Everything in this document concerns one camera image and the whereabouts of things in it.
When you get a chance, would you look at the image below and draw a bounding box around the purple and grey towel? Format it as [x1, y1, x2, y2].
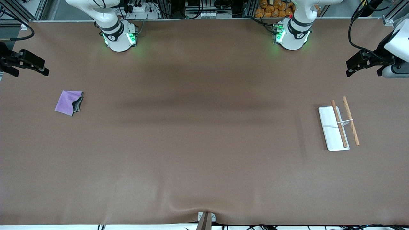
[54, 90, 84, 116]

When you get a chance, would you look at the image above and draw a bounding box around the white rack with wooden rods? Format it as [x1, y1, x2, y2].
[318, 96, 360, 151]

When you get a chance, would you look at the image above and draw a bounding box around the pile of orange items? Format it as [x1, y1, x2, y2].
[255, 0, 296, 18]

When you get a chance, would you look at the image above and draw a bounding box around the white power strip with plugs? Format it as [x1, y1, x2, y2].
[123, 0, 160, 19]

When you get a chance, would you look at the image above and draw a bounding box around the white multi-socket strip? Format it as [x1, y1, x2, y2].
[195, 11, 232, 19]

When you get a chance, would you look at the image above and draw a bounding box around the brown table cover mat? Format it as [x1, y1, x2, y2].
[0, 18, 409, 226]

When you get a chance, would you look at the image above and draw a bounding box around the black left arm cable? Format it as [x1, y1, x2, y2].
[348, 0, 389, 62]

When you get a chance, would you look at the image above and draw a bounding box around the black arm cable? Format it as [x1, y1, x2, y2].
[348, 0, 389, 62]
[0, 8, 35, 41]

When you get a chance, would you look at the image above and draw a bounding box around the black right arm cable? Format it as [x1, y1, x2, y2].
[0, 8, 35, 41]

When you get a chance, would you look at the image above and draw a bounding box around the aluminium frame post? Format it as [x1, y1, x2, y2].
[0, 0, 48, 31]
[382, 0, 409, 26]

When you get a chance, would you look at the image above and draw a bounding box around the metal bracket with brown post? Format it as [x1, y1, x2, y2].
[197, 211, 216, 230]

